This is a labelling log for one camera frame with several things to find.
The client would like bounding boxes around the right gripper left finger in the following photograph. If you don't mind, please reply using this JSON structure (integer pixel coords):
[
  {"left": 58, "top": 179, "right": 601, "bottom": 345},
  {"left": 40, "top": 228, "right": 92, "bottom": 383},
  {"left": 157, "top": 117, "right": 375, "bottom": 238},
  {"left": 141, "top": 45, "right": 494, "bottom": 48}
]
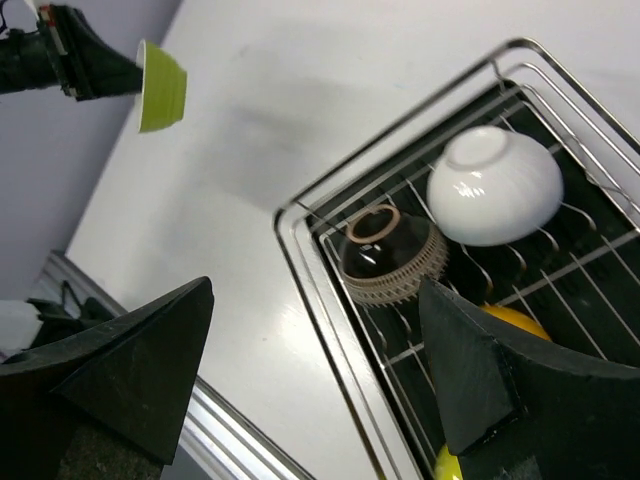
[{"left": 1, "top": 277, "right": 214, "bottom": 479}]

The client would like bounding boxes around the black drip tray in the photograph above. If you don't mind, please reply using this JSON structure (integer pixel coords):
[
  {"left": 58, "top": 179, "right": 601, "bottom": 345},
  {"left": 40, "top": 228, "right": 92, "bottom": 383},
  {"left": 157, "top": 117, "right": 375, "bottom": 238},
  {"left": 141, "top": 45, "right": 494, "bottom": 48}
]
[{"left": 306, "top": 80, "right": 639, "bottom": 479}]

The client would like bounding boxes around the metal wire dish rack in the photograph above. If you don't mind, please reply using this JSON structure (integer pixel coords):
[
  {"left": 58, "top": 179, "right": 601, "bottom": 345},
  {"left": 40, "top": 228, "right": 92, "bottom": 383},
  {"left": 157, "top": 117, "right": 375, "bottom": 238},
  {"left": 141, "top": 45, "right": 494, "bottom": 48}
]
[{"left": 274, "top": 38, "right": 639, "bottom": 479}]

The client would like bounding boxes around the brown patterned bowl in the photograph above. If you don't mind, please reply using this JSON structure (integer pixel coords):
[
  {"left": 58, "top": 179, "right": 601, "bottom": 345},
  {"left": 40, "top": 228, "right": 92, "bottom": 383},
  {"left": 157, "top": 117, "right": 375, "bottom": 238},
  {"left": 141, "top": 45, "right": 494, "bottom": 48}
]
[{"left": 338, "top": 203, "right": 449, "bottom": 307}]

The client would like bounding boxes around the white square bowl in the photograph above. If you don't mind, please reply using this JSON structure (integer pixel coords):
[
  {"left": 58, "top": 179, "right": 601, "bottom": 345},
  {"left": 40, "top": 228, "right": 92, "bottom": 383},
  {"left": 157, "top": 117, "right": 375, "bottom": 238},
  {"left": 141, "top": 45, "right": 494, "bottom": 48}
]
[{"left": 136, "top": 40, "right": 188, "bottom": 133}]

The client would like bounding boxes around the green round bowl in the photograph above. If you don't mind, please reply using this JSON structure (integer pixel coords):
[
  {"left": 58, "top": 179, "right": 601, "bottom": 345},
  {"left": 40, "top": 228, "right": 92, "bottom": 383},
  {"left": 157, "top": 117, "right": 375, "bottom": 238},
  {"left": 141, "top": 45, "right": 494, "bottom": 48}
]
[{"left": 434, "top": 445, "right": 463, "bottom": 480}]

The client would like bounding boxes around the white ribbed bowl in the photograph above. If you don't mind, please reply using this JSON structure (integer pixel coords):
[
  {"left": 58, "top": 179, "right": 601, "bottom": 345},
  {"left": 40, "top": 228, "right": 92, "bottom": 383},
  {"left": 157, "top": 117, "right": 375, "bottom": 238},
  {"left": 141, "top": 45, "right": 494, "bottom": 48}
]
[{"left": 426, "top": 126, "right": 564, "bottom": 247}]

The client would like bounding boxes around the orange round bowl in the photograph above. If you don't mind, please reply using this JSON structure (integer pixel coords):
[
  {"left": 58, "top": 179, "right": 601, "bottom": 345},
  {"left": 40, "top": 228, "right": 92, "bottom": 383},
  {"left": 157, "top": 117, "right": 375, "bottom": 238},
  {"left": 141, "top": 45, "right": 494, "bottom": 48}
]
[{"left": 481, "top": 305, "right": 551, "bottom": 341}]

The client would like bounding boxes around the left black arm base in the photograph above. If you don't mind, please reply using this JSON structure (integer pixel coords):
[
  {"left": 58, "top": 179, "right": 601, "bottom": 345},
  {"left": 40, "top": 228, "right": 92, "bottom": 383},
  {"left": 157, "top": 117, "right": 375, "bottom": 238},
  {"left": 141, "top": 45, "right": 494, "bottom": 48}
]
[{"left": 26, "top": 280, "right": 116, "bottom": 349}]

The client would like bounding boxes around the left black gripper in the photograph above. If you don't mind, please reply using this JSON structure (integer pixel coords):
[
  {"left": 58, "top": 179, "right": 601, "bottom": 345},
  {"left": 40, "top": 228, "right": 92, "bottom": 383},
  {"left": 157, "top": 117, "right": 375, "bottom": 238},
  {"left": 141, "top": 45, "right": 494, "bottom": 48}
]
[{"left": 1, "top": 4, "right": 143, "bottom": 101}]

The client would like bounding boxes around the aluminium frame rail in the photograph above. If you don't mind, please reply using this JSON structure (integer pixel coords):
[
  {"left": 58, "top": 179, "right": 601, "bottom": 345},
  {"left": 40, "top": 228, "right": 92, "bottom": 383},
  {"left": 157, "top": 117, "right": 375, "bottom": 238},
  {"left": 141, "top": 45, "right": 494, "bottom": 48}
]
[{"left": 31, "top": 250, "right": 312, "bottom": 479}]

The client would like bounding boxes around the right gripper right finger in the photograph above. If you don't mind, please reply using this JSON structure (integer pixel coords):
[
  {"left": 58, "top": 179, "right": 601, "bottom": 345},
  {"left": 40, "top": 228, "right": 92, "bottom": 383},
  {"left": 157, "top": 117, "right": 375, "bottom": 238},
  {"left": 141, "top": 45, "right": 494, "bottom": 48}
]
[{"left": 418, "top": 279, "right": 639, "bottom": 479}]

